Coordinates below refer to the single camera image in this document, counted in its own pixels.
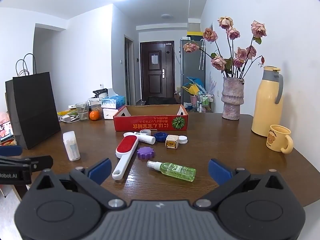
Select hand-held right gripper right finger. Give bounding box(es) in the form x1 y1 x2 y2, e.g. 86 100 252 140
194 158 287 209

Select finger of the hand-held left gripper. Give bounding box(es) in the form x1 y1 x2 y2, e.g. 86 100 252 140
0 145 23 157
0 155 54 178

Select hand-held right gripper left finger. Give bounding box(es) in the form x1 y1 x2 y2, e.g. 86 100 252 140
30 158 127 209

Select red and white lint brush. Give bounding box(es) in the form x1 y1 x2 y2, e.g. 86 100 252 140
112 134 139 180

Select green spray bottle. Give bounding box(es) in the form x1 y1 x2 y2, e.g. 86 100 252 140
147 160 197 182

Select purple gear-shaped cap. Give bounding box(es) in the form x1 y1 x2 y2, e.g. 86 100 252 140
137 147 156 160

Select white spray bottle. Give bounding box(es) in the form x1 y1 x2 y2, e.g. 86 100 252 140
134 131 155 145

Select red cardboard box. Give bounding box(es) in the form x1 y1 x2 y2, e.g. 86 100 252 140
113 104 188 132

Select blue bottle cap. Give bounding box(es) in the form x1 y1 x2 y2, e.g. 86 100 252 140
154 132 168 143

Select colourful picture screen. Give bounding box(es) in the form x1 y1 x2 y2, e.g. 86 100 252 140
0 120 15 146

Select black paper bag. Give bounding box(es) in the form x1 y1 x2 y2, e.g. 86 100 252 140
5 53 61 150

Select white and purple tissue pack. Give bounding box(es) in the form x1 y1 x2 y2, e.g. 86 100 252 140
102 106 123 120

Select clear drinking glass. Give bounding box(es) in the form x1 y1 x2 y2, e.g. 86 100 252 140
75 102 90 121

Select clear plastic food container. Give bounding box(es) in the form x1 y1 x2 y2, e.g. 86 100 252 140
89 97 104 118

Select yellow bear mug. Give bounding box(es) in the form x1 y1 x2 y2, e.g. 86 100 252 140
266 124 294 154

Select blue tissue pack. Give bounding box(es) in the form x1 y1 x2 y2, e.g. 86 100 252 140
101 88 125 109

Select pink textured vase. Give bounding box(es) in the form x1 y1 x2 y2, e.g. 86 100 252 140
221 76 245 120

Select yellow thermos jug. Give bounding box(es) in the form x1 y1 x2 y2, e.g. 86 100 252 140
251 66 284 137

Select lilac plastic hangers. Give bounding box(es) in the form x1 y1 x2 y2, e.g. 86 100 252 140
209 72 217 93

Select blue and yellow hangers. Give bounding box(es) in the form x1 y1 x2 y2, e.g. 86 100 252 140
182 77 208 96

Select dark brown door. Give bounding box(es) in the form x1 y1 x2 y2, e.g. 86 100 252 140
140 40 175 98

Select grey refrigerator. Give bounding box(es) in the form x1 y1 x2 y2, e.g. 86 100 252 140
180 38 206 107

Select dried pink rose bouquet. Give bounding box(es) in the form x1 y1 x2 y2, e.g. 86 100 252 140
183 16 267 79

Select white cable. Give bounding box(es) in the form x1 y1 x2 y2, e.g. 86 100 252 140
60 114 81 123

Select wire storage rack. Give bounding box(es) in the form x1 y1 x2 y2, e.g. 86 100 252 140
196 91 215 113

